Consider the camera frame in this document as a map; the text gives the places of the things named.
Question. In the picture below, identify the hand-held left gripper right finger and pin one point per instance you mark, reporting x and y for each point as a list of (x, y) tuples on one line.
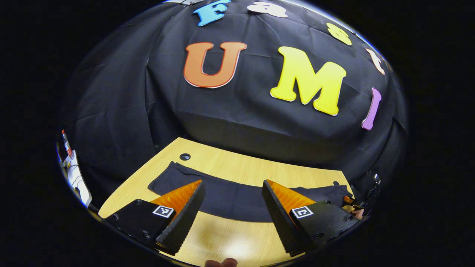
[(280, 218)]

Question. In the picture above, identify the white panel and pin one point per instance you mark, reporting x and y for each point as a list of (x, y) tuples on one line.
[(77, 181)]

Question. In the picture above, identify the dark grey jeans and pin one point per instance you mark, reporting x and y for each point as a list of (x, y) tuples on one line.
[(233, 200)]

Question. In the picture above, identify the black backdrop cloth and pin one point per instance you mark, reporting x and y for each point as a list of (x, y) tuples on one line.
[(241, 126)]

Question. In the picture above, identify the red and white small object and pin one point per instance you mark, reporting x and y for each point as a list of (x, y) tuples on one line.
[(66, 142)]

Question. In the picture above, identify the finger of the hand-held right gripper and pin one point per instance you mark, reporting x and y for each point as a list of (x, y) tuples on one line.
[(349, 200)]

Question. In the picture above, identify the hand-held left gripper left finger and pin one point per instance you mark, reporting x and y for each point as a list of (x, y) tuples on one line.
[(185, 218)]

